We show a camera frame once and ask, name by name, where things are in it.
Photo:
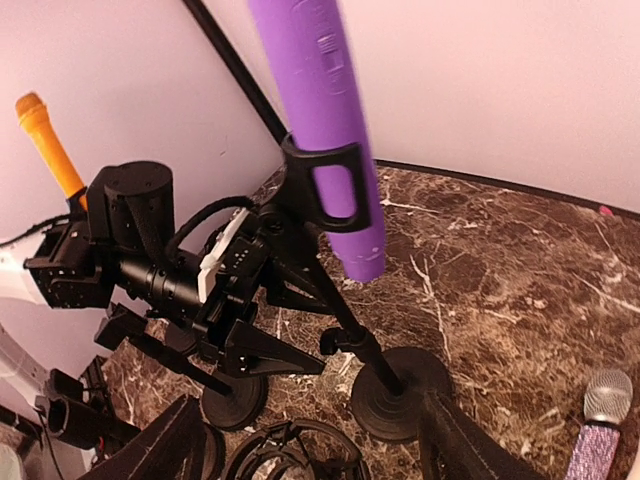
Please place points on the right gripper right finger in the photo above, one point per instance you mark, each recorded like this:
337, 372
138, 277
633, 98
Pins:
452, 446

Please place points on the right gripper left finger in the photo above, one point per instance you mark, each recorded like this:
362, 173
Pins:
171, 447

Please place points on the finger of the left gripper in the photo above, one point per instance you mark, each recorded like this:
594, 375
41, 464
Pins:
251, 352
290, 284

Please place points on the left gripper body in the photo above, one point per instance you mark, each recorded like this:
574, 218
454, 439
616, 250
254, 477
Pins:
219, 313

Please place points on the black stand of orange microphone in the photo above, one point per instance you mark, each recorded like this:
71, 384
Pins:
130, 241

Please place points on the black tripod shock-mount stand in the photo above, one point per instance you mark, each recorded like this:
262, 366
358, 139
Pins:
297, 449

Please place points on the glitter silver-head microphone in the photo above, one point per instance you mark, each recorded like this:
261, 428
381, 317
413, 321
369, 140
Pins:
607, 402

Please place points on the purple microphone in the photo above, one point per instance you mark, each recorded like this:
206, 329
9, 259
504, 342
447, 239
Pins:
308, 52

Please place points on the orange microphone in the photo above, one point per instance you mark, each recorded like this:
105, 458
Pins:
35, 121

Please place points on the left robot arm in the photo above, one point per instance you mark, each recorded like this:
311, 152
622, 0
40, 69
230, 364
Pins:
128, 179

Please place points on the black stand of beige microphone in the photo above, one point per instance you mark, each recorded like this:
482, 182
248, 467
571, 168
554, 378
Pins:
214, 453

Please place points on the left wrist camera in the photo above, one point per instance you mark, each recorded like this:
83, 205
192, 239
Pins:
220, 266

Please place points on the left black frame post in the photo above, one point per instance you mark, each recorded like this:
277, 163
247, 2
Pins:
230, 57

